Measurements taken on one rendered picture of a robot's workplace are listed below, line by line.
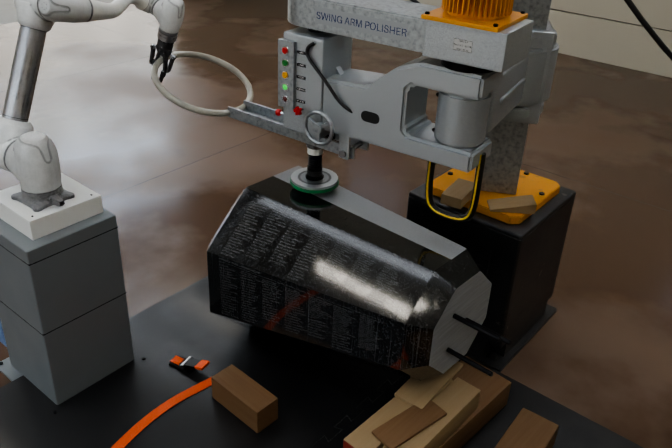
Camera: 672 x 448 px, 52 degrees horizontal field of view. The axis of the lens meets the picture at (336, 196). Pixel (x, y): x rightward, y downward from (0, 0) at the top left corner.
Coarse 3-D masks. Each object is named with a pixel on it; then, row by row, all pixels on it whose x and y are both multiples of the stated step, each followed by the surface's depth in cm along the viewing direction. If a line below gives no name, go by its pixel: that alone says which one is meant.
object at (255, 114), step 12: (228, 108) 313; (252, 108) 320; (264, 108) 316; (240, 120) 312; (252, 120) 308; (264, 120) 303; (276, 120) 313; (276, 132) 302; (288, 132) 298; (312, 144) 293; (336, 144) 285; (360, 144) 290
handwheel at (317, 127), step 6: (306, 114) 275; (312, 114) 274; (318, 114) 272; (324, 114) 270; (306, 120) 277; (312, 120) 275; (330, 120) 270; (306, 126) 278; (312, 126) 275; (318, 126) 273; (324, 126) 273; (330, 126) 270; (306, 132) 279; (318, 132) 274; (330, 132) 272; (312, 138) 279; (318, 138) 277; (330, 138) 273; (318, 144) 277; (324, 144) 276
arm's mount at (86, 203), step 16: (64, 176) 297; (0, 192) 281; (16, 192) 282; (80, 192) 285; (0, 208) 276; (16, 208) 271; (48, 208) 272; (64, 208) 273; (80, 208) 279; (96, 208) 285; (16, 224) 271; (32, 224) 264; (48, 224) 269; (64, 224) 275
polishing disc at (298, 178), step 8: (304, 168) 315; (296, 176) 307; (304, 176) 308; (328, 176) 308; (336, 176) 309; (296, 184) 301; (304, 184) 300; (312, 184) 301; (320, 184) 301; (328, 184) 301
